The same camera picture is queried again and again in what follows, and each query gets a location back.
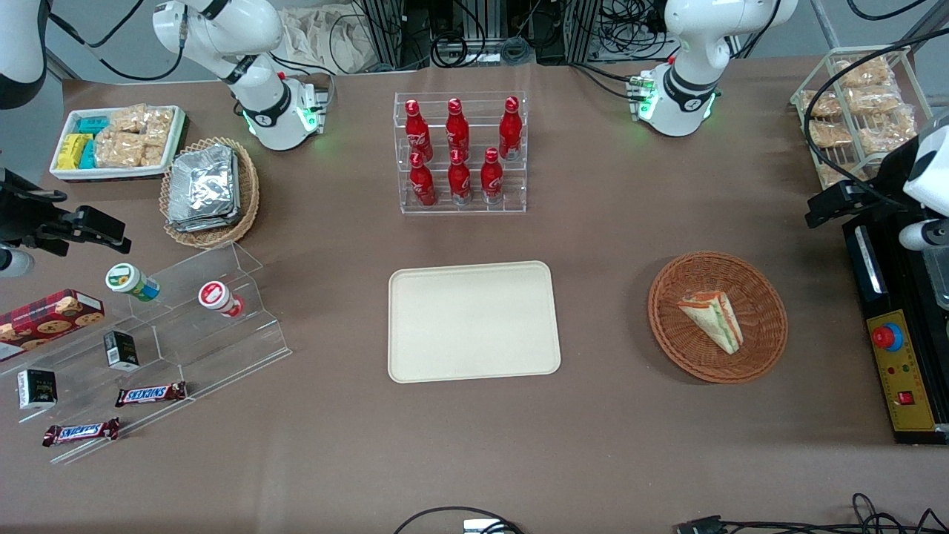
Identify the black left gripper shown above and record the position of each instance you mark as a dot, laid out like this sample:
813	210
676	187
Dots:
887	183

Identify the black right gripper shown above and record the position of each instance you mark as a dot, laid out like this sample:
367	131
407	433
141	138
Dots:
21	217

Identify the triangular sandwich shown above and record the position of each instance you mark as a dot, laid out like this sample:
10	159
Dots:
713	319

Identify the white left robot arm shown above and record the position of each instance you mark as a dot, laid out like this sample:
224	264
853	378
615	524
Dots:
686	81

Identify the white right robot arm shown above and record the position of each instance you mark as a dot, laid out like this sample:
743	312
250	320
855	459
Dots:
256	81

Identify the white rectangular snack tray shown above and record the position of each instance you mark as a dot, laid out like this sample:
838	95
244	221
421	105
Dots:
111	172

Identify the brown wicker basket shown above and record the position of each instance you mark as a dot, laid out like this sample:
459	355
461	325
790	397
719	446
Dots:
756	297

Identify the light woven wicker basket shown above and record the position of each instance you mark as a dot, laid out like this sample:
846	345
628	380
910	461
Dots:
248	193

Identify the cream plastic tray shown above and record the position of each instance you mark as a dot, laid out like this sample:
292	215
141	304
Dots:
474	321

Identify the bagged fried snack pack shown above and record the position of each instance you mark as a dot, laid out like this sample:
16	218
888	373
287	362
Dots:
864	72
886	135
830	133
834	174
875	99
819	102

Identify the green lid yogurt cup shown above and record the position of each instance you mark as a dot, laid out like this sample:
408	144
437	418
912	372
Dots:
127	279

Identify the teal snack pack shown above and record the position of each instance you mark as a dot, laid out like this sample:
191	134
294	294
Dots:
88	157
93	124

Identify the clear rice cracker pack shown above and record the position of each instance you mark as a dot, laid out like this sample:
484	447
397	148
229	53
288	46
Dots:
159	119
153	152
118	150
126	119

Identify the yellow snack pack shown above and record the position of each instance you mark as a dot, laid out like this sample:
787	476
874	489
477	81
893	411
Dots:
70	150

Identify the red plaid cookie box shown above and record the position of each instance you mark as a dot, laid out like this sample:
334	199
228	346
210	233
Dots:
48	319

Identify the silver foil pack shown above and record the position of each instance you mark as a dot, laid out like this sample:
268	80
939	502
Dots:
204	185

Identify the small black carton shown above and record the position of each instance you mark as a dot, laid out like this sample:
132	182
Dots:
37	389
120	350

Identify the clear metal-rimmed container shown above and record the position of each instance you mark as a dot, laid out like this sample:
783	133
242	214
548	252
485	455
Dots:
938	278

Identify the red lid yogurt cup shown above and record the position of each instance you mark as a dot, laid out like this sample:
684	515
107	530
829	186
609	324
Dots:
216	297

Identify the clear acrylic stepped shelf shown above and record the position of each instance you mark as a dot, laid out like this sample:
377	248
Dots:
200	348

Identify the brown Snickers bar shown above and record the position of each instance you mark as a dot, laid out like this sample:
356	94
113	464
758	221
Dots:
80	432
150	394

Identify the black yellow control box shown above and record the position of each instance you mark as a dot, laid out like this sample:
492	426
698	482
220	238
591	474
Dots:
893	371

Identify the beige cloth bag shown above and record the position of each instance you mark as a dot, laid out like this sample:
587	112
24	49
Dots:
326	41

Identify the red cola bottle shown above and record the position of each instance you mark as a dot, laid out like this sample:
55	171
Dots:
422	182
460	179
510	130
491	178
417	132
457	130

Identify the clear acrylic bottle rack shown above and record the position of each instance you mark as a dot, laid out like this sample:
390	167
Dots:
474	204

